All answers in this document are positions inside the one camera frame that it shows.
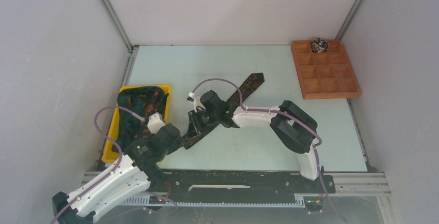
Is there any dark key-patterned tie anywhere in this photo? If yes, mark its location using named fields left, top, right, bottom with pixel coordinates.
left=183, top=72, right=265, bottom=149

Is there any dark green ties pile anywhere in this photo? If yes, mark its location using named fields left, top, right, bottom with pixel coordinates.
left=108, top=85, right=171, bottom=150

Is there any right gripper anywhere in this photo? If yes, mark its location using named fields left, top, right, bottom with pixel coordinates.
left=186, top=108, right=220, bottom=139

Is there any wooden compartment tray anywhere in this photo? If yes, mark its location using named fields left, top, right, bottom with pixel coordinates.
left=291, top=40, right=361, bottom=100

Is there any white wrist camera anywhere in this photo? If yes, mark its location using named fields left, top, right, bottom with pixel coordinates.
left=147, top=112, right=166, bottom=135
left=187, top=92, right=205, bottom=112

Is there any yellow plastic bin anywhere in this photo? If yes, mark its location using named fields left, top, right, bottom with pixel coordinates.
left=102, top=84, right=172, bottom=164

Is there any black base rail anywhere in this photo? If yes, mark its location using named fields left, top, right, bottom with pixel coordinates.
left=149, top=169, right=336, bottom=206

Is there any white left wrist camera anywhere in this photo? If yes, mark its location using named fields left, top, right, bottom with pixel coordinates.
left=147, top=112, right=166, bottom=135

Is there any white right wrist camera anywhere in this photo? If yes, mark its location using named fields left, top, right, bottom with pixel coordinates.
left=187, top=92, right=205, bottom=112

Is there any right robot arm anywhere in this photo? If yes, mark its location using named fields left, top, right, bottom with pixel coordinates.
left=183, top=91, right=322, bottom=192

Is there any aluminium frame rail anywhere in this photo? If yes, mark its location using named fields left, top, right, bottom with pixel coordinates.
left=79, top=171, right=392, bottom=210

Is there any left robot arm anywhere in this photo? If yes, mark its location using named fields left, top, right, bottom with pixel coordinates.
left=52, top=124, right=182, bottom=223

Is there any rolled patterned tie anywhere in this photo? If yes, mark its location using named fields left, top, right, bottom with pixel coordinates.
left=310, top=38, right=329, bottom=53

